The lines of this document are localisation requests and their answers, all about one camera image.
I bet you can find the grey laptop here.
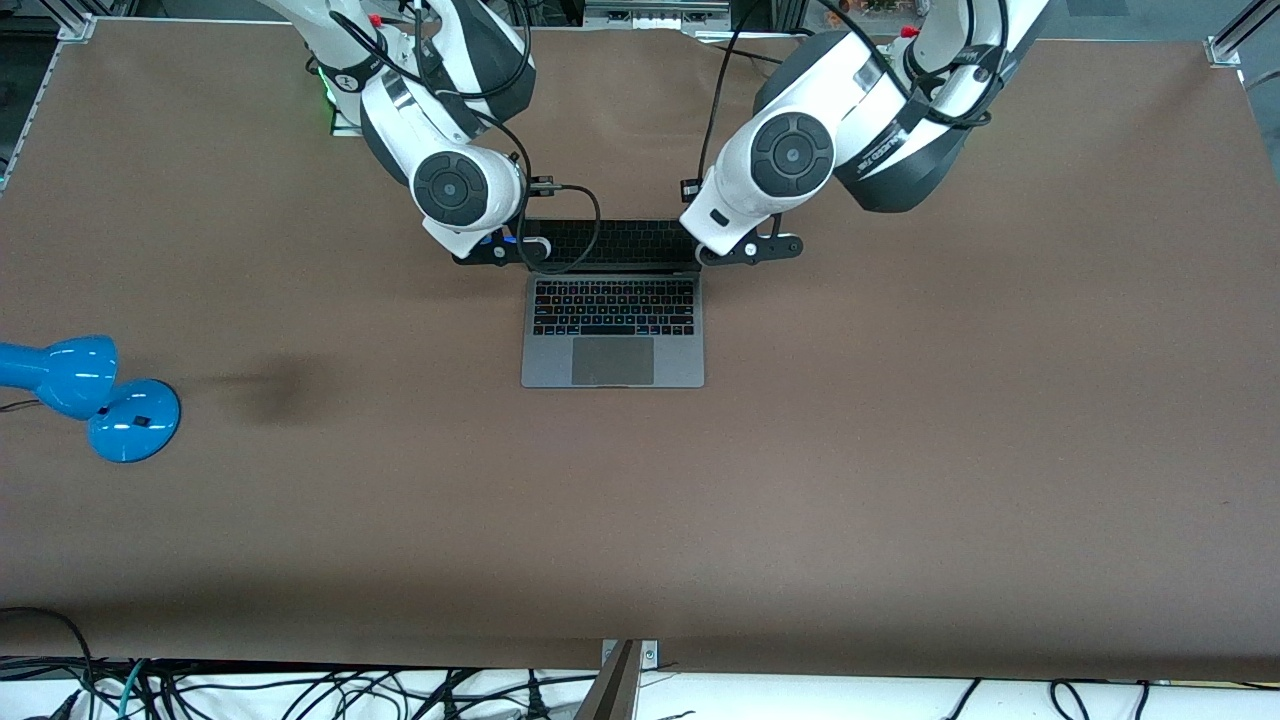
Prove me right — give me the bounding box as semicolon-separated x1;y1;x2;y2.
520;218;706;389

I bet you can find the brown table mat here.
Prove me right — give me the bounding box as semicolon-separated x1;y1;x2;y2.
0;18;1280;683

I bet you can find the teal floor cable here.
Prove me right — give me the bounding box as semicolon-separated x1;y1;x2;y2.
118;658;149;720

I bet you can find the black cable tangle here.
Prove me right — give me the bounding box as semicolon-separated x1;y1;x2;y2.
0;655;601;720

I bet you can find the dark grey metal post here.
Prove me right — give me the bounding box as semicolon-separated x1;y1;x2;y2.
575;640;643;720

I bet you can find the blue desk lamp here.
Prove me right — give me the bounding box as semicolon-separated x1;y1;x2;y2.
0;335;183;464

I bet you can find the aluminium frame corner profile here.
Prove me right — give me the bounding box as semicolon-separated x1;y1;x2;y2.
0;0;96;191
1205;0;1280;91

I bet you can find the grey box behind table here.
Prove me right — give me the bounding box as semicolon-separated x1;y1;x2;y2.
583;0;733;31

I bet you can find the black looped floor cable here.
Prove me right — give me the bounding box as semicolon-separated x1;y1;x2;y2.
0;605;96;720

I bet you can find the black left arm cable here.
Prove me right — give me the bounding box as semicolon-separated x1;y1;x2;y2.
695;0;1011;201

